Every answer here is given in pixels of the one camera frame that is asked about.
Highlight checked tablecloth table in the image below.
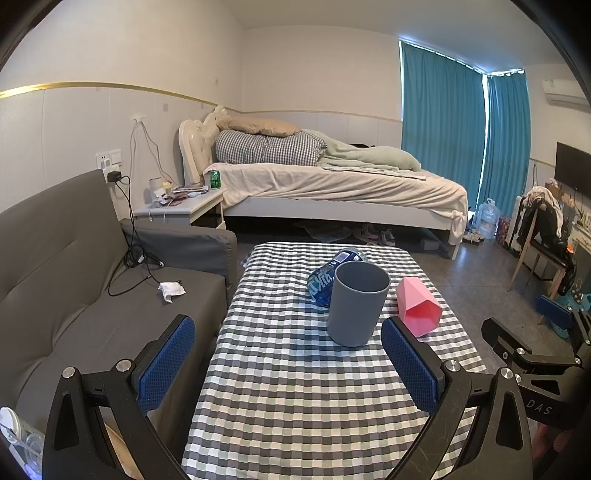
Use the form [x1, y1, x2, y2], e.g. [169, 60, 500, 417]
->
[182, 242, 488, 480]

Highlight narrow teal curtain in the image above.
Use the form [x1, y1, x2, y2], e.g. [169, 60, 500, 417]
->
[480, 71, 531, 219]

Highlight grey sofa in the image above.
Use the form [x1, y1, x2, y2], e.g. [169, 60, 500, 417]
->
[0, 168, 238, 464]

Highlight white nightstand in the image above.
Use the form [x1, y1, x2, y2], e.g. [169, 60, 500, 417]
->
[133, 186, 227, 232]

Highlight clear plastic item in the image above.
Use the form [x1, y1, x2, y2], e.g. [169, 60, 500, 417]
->
[0, 406, 45, 480]

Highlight checked duvet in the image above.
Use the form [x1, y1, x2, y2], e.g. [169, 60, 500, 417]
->
[214, 130, 327, 167]

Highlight white hanging cables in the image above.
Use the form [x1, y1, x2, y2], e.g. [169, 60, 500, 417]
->
[130, 113, 174, 186]

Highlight black television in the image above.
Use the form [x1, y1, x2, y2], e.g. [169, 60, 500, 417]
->
[555, 141, 591, 195]

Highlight black charger cable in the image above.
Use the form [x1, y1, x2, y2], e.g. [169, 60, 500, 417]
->
[107, 171, 165, 297]

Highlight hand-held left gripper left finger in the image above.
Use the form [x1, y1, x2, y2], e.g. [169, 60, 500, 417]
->
[41, 315, 197, 480]

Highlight clear water jug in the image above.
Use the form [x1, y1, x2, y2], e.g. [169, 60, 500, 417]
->
[474, 198, 502, 241]

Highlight teal toy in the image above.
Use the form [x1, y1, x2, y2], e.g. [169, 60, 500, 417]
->
[554, 277, 591, 340]

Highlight person's right hand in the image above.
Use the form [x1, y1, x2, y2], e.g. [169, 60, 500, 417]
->
[536, 422, 573, 480]

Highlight white bed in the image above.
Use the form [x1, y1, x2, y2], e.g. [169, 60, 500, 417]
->
[178, 106, 470, 260]

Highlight crumpled white tissue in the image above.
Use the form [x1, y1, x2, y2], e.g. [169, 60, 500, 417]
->
[158, 281, 187, 304]

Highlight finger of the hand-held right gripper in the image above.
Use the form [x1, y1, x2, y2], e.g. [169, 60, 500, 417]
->
[537, 295, 591, 357]
[481, 318, 533, 366]

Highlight white wall switch panel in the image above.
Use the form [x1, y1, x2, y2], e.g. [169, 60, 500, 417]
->
[96, 148, 124, 169]

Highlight beige pillow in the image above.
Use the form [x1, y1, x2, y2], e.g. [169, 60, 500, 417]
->
[216, 115, 302, 137]

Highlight blue plastic bottle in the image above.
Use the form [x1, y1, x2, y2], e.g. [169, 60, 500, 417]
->
[307, 248, 370, 308]

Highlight white air conditioner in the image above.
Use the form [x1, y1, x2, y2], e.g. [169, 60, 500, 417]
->
[542, 78, 591, 110]

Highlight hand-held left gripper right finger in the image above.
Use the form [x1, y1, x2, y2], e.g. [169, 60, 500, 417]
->
[381, 316, 534, 480]

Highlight pink faceted cup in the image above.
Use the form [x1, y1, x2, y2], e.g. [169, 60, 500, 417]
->
[396, 277, 443, 337]

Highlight wooden chair with clothes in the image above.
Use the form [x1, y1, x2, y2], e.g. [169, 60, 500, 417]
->
[506, 185, 579, 299]

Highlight wide teal curtain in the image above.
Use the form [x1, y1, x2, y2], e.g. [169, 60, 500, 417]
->
[399, 39, 489, 214]

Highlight grey cup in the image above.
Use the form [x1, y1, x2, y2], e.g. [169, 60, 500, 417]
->
[328, 261, 391, 348]

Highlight pale green blanket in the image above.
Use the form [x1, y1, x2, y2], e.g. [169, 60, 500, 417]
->
[318, 131, 422, 173]

